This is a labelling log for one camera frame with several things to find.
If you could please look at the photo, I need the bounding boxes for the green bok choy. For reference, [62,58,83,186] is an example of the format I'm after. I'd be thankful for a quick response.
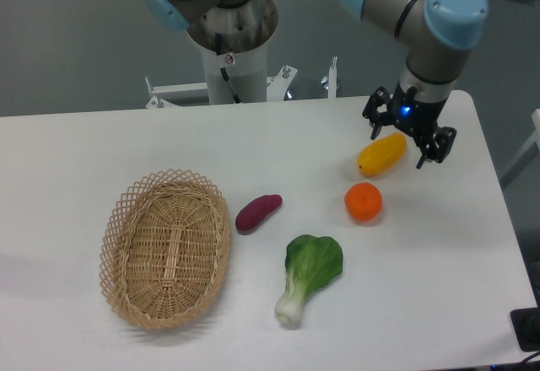
[274,234,343,328]

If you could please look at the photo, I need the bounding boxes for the yellow mango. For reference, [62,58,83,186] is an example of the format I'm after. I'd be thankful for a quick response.
[357,132,408,177]

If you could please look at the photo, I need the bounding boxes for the woven wicker basket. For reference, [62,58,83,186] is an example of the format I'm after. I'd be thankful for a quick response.
[100,169,230,330]

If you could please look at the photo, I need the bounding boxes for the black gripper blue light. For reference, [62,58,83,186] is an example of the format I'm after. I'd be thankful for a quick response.
[362,83,456,169]

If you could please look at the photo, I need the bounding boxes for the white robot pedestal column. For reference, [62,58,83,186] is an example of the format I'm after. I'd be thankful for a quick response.
[201,46,267,105]

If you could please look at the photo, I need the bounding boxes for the white furniture leg right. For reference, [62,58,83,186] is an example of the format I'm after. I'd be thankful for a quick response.
[499,109,539,190]

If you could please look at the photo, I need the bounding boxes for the purple sweet potato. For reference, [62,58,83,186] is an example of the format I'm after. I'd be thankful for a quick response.
[235,194,283,234]

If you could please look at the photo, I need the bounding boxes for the black cable on pedestal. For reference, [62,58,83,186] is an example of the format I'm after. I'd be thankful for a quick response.
[215,33,242,105]

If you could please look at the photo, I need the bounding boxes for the white metal base frame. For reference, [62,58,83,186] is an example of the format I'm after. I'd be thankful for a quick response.
[145,56,340,109]

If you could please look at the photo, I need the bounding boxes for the orange fruit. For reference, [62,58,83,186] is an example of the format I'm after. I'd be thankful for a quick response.
[344,182,383,222]

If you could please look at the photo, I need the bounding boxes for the black device at table edge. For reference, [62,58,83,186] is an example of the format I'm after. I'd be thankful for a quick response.
[510,307,539,352]

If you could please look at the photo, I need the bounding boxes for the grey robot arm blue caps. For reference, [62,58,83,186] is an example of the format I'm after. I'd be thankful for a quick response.
[144,0,489,163]

